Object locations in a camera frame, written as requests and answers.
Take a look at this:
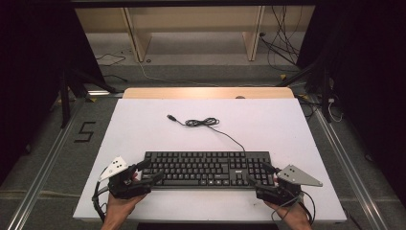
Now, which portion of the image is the person's left hand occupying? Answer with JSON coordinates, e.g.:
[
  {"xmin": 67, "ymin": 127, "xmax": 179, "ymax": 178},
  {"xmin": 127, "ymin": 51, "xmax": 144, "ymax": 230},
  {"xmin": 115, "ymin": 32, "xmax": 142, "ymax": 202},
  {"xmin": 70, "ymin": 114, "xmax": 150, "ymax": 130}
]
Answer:
[{"xmin": 104, "ymin": 192, "xmax": 147, "ymax": 222}]

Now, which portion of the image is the short silver metal bar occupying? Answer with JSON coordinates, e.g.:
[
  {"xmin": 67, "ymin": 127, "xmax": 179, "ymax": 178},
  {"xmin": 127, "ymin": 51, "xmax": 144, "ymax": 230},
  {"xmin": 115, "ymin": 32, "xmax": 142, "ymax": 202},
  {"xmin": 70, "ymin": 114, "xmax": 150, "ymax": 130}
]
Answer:
[{"xmin": 87, "ymin": 90, "xmax": 124, "ymax": 97}]

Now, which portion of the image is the bundle of black floor cables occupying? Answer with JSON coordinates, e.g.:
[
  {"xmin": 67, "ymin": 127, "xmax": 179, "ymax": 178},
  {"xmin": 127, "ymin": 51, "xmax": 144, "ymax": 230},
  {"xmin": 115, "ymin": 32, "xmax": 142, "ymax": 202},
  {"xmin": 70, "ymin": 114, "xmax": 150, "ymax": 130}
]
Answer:
[{"xmin": 258, "ymin": 5, "xmax": 304, "ymax": 73}]

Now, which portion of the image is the black keyboard cable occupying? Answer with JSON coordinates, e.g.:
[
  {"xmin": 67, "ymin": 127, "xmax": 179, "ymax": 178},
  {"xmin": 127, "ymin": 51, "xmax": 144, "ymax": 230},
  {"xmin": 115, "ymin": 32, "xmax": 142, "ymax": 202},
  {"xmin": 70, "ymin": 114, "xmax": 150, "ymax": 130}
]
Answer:
[{"xmin": 166, "ymin": 114, "xmax": 247, "ymax": 153}]

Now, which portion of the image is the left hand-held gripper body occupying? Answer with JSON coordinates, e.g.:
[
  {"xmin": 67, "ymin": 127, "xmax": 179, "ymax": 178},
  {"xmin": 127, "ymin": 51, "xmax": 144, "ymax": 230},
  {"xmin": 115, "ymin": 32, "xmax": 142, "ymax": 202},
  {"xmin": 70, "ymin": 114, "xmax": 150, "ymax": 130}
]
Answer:
[{"xmin": 98, "ymin": 155, "xmax": 153, "ymax": 200}]

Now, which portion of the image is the short black floor cable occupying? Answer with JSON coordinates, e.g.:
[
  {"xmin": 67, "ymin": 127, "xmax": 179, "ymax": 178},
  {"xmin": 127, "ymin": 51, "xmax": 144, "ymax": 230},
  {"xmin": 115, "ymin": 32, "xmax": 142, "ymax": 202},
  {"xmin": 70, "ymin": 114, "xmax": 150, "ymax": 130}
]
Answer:
[{"xmin": 101, "ymin": 74, "xmax": 129, "ymax": 83}]

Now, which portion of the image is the white table board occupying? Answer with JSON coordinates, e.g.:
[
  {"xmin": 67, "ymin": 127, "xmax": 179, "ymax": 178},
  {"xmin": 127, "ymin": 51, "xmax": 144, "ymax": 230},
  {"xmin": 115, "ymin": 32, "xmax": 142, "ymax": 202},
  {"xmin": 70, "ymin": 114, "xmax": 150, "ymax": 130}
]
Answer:
[{"xmin": 72, "ymin": 98, "xmax": 348, "ymax": 224}]

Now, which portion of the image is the black metal stand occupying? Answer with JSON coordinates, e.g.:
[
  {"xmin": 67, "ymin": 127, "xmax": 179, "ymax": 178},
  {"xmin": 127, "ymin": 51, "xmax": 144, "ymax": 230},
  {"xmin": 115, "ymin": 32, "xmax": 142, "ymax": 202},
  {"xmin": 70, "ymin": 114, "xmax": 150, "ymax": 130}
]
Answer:
[
  {"xmin": 57, "ymin": 67, "xmax": 120, "ymax": 129},
  {"xmin": 276, "ymin": 57, "xmax": 333, "ymax": 125}
]

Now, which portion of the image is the long metal floor rail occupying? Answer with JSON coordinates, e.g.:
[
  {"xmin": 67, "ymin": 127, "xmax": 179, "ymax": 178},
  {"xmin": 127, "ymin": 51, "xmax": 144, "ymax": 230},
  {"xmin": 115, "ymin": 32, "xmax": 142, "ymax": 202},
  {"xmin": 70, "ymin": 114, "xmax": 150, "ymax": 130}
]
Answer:
[
  {"xmin": 6, "ymin": 99, "xmax": 84, "ymax": 230},
  {"xmin": 309, "ymin": 99, "xmax": 390, "ymax": 230}
]

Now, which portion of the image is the black computer keyboard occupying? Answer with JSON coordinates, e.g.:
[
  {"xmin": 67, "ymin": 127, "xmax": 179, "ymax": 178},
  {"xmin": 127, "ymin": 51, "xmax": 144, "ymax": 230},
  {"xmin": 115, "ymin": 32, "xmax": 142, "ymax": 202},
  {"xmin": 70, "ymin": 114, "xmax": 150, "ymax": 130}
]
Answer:
[{"xmin": 141, "ymin": 150, "xmax": 276, "ymax": 190}]

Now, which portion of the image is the white looped cable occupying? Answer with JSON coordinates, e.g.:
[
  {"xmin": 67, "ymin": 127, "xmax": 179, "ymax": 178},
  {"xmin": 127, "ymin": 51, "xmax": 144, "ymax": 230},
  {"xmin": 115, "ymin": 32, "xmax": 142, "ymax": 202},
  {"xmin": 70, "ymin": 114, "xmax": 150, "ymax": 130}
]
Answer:
[{"xmin": 327, "ymin": 95, "xmax": 345, "ymax": 124}]

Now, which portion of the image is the looped black floor cable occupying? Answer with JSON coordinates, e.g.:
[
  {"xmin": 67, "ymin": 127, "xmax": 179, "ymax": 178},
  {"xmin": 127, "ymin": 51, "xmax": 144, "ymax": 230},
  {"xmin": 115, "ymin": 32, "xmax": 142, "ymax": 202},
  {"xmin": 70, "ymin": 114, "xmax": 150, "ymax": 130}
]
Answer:
[{"xmin": 95, "ymin": 52, "xmax": 127, "ymax": 68}]

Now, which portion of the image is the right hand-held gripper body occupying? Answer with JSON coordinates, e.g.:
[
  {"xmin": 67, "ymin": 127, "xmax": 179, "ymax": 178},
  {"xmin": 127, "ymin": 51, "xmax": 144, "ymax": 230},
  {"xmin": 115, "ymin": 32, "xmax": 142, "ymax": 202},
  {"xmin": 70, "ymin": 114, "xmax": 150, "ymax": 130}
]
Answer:
[{"xmin": 255, "ymin": 164, "xmax": 324, "ymax": 207}]

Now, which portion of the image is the light wooden shelf unit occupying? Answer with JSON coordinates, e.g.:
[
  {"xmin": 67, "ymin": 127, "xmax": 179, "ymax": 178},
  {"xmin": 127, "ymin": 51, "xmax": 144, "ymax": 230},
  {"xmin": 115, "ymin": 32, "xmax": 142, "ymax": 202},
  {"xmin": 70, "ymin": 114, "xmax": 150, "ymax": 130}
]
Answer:
[{"xmin": 75, "ymin": 5, "xmax": 316, "ymax": 63}]

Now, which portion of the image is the person's right hand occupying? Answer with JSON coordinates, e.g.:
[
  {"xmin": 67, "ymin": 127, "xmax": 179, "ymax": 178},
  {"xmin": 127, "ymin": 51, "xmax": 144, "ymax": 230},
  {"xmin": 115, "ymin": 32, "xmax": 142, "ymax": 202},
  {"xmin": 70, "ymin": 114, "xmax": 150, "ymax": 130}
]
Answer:
[{"xmin": 263, "ymin": 198, "xmax": 313, "ymax": 225}]

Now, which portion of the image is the light wooden table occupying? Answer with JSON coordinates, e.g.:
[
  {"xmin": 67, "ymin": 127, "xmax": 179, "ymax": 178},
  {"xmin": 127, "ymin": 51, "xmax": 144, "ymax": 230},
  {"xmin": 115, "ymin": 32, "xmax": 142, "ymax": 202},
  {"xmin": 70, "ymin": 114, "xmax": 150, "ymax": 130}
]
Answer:
[{"xmin": 123, "ymin": 86, "xmax": 295, "ymax": 100}]

